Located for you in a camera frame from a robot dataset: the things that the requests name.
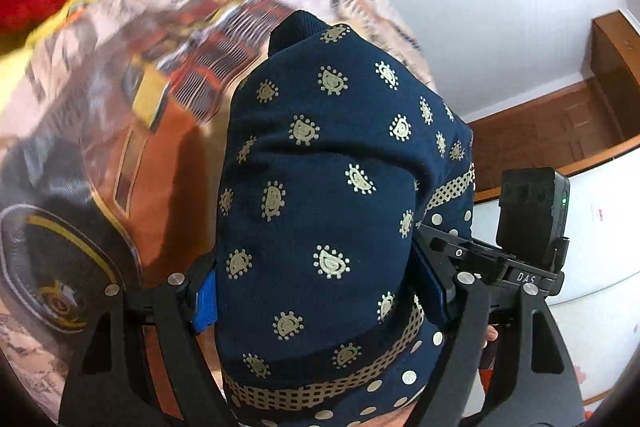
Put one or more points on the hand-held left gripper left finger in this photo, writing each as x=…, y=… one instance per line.
x=205, y=299

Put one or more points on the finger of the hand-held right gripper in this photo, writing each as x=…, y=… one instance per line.
x=465, y=253

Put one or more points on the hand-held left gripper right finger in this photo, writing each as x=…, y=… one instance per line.
x=431, y=279

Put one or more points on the navy patterned garment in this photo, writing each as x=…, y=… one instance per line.
x=320, y=187

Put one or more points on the person's right hand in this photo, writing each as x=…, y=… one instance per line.
x=491, y=336

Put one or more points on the wooden panelled door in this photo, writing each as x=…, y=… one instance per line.
x=545, y=132

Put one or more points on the printed blanket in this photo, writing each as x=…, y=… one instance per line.
x=100, y=147

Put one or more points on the wooden door frame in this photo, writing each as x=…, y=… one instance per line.
x=617, y=67

